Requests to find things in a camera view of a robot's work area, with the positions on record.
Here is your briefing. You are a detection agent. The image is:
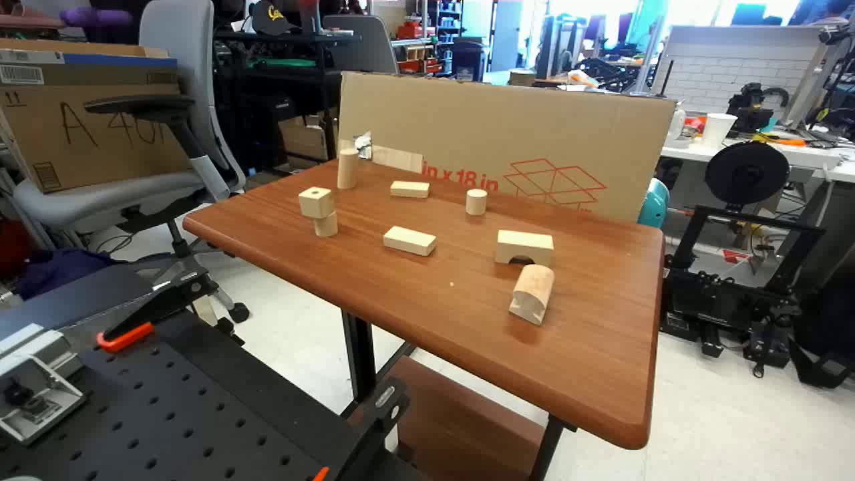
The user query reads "wooden cube with hole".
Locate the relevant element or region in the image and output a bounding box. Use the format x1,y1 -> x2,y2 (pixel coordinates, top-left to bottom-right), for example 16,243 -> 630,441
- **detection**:
296,185 -> 337,223

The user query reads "rectangular wooden block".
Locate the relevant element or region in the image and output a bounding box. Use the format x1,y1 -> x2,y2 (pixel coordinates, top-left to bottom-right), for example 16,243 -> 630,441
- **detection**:
383,224 -> 440,260

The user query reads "small flat wooden block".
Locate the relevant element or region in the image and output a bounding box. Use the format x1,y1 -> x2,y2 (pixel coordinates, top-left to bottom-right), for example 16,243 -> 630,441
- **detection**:
388,179 -> 434,201

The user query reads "light wooden plank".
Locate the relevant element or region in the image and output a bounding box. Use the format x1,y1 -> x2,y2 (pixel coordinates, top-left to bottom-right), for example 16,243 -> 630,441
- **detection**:
372,141 -> 427,177

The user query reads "wooden arch block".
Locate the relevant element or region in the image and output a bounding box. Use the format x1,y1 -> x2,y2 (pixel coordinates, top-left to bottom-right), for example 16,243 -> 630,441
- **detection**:
492,228 -> 557,271

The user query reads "short wooden cylinder under cube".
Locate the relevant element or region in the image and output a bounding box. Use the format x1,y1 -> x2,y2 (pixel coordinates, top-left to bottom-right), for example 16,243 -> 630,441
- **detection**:
311,209 -> 343,240

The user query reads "tall wooden cylinder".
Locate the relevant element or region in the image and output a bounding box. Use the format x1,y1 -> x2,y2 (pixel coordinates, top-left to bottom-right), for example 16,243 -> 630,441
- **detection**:
333,148 -> 360,193

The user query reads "wooden half-round block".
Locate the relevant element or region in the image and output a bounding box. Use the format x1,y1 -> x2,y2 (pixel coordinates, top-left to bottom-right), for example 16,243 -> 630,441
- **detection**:
507,263 -> 558,326

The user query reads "black table leg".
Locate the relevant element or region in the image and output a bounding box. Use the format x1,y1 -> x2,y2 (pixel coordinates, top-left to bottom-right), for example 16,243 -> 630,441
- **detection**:
340,308 -> 379,403
529,417 -> 569,481

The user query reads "large cardboard panel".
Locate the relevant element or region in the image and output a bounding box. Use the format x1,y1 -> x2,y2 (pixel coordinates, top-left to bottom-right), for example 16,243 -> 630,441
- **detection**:
337,69 -> 678,228

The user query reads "wooden lower table board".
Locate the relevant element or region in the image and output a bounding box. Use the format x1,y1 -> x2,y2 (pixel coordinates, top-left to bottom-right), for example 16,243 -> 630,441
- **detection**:
388,356 -> 551,481

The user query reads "grey office chair back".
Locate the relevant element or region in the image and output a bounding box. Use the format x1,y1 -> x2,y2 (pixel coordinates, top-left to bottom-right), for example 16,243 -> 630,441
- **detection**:
320,12 -> 400,78

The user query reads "grey white office chair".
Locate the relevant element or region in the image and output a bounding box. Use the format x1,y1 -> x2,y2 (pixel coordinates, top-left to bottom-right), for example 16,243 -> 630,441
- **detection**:
0,0 -> 253,342

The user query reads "black perforated base board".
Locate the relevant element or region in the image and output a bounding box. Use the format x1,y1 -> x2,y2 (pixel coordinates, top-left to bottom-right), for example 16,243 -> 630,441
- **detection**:
0,304 -> 423,481

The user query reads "black filament spool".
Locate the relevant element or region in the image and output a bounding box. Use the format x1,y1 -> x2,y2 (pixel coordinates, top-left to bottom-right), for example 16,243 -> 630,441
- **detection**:
704,141 -> 792,211

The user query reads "white brick pattern panel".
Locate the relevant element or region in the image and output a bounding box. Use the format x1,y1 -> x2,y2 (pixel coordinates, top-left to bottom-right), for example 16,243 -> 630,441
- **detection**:
662,25 -> 826,116

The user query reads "white desk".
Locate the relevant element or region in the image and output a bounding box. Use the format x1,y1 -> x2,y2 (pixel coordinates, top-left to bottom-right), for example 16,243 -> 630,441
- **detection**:
661,132 -> 855,187

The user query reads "brown cardboard box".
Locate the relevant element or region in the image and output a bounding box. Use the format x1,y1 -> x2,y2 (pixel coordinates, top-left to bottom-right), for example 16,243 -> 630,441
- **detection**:
0,36 -> 196,195

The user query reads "black backpack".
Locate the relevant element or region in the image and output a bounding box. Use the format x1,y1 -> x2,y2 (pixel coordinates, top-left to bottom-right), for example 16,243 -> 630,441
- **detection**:
786,276 -> 855,391

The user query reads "black clamp orange handle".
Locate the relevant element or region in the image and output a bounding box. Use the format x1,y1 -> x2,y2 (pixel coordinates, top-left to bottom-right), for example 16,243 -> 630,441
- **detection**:
311,380 -> 412,481
93,271 -> 213,356

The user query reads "black 3D printer frame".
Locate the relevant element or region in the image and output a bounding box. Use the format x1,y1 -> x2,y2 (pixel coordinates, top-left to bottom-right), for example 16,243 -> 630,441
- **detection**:
662,204 -> 829,360

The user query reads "grey metal camera mount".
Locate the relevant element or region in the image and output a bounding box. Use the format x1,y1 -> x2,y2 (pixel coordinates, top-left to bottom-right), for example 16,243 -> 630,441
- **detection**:
0,322 -> 90,446

